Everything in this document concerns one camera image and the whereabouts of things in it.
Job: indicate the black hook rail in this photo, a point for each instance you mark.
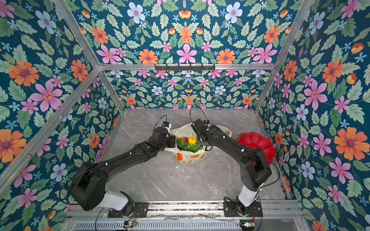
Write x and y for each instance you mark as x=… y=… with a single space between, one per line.
x=185 y=67

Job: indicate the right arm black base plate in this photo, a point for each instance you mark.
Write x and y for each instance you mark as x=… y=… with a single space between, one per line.
x=242 y=209

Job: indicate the aluminium frame rail base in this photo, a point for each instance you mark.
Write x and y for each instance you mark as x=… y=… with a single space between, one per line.
x=207 y=215

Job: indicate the yellow bumpy fruit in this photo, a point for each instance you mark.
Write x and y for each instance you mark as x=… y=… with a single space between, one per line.
x=192 y=140

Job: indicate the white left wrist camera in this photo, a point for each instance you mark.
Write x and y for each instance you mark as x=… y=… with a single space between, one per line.
x=167 y=125

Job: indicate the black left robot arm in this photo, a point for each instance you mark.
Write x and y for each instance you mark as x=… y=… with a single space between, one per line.
x=88 y=188

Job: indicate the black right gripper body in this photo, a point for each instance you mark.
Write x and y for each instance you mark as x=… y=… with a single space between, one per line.
x=204 y=140

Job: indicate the red flower-shaped plastic plate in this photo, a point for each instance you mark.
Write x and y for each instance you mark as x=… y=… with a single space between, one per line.
x=255 y=140

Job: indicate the yellowish translucent plastic bag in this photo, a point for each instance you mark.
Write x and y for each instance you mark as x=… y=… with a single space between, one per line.
x=185 y=156

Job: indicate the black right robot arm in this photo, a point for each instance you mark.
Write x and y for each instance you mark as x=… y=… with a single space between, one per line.
x=254 y=167

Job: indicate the dark green avocado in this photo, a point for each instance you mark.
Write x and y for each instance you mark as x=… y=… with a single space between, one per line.
x=181 y=144

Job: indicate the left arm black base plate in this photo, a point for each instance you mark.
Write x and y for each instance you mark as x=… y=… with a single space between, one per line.
x=131 y=210

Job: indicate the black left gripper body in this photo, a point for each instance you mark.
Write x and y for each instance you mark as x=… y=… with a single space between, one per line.
x=167 y=143

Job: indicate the green grape bunch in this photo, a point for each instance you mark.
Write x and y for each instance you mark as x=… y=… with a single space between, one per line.
x=193 y=148

